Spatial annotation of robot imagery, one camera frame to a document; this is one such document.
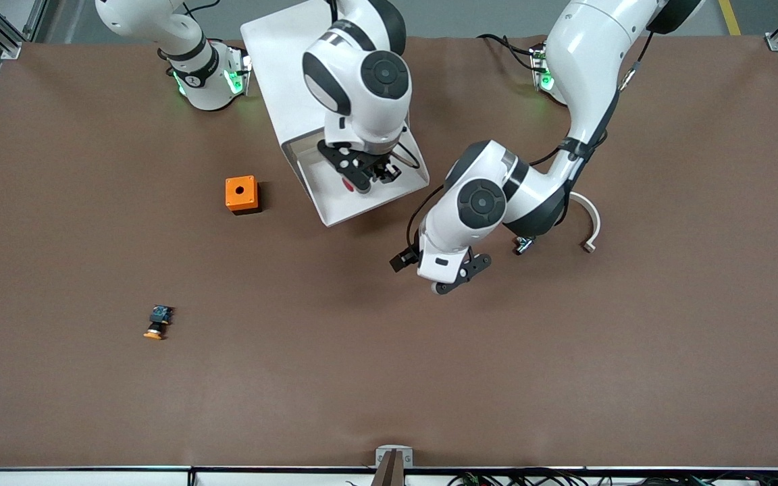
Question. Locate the grey metal mount bracket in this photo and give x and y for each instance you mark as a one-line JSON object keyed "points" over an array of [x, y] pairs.
{"points": [[381, 459]]}

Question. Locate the orange button enclosure box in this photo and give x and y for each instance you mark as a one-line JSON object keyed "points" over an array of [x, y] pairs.
{"points": [[235, 202]]}

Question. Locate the white table edge rail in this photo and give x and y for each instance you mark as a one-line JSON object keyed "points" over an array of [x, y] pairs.
{"points": [[92, 478]]}

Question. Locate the small silver switch component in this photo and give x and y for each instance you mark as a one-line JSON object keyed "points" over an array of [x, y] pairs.
{"points": [[524, 245]]}

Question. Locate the yellow mushroom push button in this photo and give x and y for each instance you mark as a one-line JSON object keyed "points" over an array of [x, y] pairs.
{"points": [[157, 317]]}

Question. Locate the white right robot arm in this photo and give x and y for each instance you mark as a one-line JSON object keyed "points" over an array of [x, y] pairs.
{"points": [[362, 74]]}

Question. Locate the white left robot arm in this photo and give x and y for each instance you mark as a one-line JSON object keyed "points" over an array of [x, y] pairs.
{"points": [[591, 61]]}

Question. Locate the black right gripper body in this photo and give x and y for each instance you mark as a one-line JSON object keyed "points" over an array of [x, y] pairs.
{"points": [[383, 169]]}

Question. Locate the red mushroom push button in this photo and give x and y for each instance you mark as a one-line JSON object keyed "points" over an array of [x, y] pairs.
{"points": [[348, 183]]}

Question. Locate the white curved plastic piece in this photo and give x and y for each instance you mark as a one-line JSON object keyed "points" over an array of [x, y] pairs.
{"points": [[594, 223]]}

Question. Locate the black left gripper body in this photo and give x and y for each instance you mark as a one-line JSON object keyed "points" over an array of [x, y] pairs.
{"points": [[410, 253]]}

